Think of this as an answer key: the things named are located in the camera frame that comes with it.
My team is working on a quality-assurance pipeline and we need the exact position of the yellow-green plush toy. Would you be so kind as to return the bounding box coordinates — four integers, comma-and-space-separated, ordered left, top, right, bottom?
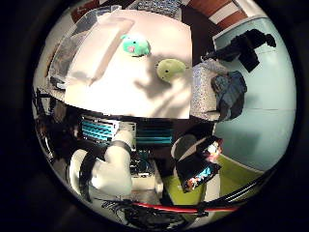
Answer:
155, 58, 187, 81

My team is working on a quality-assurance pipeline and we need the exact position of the teal plush toy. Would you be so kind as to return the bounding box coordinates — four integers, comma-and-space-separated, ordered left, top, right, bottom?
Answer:
120, 33, 152, 58

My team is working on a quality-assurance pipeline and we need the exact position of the clear plastic container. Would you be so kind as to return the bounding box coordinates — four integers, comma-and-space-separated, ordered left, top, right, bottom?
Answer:
47, 5, 136, 91

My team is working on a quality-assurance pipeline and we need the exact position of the teal drawer rack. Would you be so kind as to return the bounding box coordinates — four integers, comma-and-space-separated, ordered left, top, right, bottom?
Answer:
78, 115, 138, 147

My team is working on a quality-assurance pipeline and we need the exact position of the dark teal shelf unit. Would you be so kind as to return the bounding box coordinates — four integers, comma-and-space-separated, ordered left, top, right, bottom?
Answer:
134, 126, 175, 146

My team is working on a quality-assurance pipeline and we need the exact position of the black colourful snack bag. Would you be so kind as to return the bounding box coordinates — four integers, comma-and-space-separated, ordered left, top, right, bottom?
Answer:
175, 134, 225, 194

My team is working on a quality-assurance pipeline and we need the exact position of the blue crumpled clothing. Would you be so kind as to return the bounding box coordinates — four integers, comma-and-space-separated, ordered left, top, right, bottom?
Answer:
211, 71, 249, 122

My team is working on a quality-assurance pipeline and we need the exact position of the light blue floor mat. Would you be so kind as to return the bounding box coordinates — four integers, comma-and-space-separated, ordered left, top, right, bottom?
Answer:
212, 16, 297, 172

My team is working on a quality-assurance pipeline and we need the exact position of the black clothing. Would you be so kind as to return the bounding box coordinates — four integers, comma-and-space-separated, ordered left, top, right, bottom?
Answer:
202, 28, 278, 73

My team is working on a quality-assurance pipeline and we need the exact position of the black cable bundle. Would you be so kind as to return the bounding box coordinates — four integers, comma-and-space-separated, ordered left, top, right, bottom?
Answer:
101, 197, 209, 228

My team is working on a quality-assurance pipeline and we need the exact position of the red cable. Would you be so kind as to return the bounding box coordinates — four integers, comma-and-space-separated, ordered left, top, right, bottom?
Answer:
129, 201, 239, 215

